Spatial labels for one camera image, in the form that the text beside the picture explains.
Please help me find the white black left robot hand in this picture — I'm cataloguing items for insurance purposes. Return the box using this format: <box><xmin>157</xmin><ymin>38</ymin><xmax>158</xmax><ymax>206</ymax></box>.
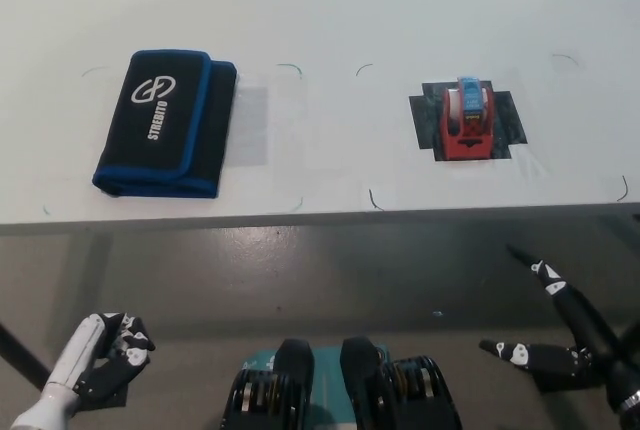
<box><xmin>9</xmin><ymin>310</ymin><xmax>157</xmax><ymax>430</ymax></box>

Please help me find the black table leg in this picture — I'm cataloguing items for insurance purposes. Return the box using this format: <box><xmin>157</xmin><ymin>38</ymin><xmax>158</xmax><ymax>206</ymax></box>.
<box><xmin>0</xmin><ymin>320</ymin><xmax>54</xmax><ymax>392</ymax></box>

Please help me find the black right robot body block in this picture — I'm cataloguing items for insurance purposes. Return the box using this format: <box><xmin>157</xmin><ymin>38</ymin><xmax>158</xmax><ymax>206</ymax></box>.
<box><xmin>339</xmin><ymin>335</ymin><xmax>464</xmax><ymax>430</ymax></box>

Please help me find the black tape patch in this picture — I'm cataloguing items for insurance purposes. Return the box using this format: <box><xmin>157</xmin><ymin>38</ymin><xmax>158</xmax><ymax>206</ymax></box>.
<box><xmin>408</xmin><ymin>80</ymin><xmax>530</xmax><ymax>162</ymax></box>

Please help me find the clear tape patch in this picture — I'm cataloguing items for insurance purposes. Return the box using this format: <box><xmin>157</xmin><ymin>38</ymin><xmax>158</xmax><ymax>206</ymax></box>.
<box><xmin>233</xmin><ymin>80</ymin><xmax>272</xmax><ymax>167</ymax></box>

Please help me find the black left robot body block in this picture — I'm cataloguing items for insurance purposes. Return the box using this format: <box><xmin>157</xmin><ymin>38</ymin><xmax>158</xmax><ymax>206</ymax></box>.
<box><xmin>219</xmin><ymin>338</ymin><xmax>316</xmax><ymax>430</ymax></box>

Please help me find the black robot body block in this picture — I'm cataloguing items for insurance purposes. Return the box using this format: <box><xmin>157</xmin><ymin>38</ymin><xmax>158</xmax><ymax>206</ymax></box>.
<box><xmin>339</xmin><ymin>335</ymin><xmax>464</xmax><ymax>430</ymax></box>
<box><xmin>219</xmin><ymin>338</ymin><xmax>316</xmax><ymax>430</ymax></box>

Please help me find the red tape dispenser blue label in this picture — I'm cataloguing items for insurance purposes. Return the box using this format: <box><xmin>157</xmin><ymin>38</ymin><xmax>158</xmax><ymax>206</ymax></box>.
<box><xmin>440</xmin><ymin>74</ymin><xmax>497</xmax><ymax>162</ymax></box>

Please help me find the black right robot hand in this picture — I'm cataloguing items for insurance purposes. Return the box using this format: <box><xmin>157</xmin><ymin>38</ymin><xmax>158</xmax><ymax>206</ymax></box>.
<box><xmin>479</xmin><ymin>243</ymin><xmax>640</xmax><ymax>405</ymax></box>

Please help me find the black pouch notebook blue trim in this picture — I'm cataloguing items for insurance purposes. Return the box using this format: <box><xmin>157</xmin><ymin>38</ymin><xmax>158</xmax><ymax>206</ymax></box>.
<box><xmin>91</xmin><ymin>49</ymin><xmax>239</xmax><ymax>200</ymax></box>

